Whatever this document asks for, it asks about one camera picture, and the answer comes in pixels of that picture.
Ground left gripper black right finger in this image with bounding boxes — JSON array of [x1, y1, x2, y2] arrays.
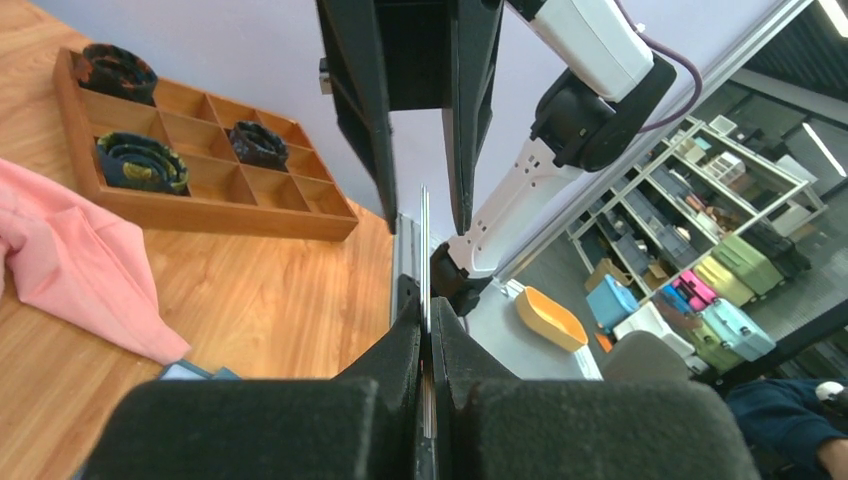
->
[[430, 298, 758, 479]]

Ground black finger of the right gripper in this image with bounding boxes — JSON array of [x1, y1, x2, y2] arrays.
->
[[316, 1, 398, 234], [442, 1, 503, 235]]

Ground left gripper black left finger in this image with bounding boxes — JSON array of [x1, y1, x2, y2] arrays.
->
[[83, 297, 420, 479]]

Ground blue leather card holder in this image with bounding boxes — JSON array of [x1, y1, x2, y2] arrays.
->
[[157, 360, 240, 380]]

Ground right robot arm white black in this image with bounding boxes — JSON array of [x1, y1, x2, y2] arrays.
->
[[316, 1, 676, 315]]

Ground yellow oval tray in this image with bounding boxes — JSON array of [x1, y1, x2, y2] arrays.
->
[[514, 287, 588, 353]]

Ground grey office chair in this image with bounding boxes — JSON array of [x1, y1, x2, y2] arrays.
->
[[600, 331, 689, 381]]

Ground wooden compartment tray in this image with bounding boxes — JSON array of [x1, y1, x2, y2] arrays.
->
[[52, 48, 358, 242]]

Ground pink cloth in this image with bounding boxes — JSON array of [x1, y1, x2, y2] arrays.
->
[[1, 160, 190, 365]]

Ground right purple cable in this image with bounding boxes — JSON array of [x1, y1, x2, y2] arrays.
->
[[612, 0, 705, 135]]

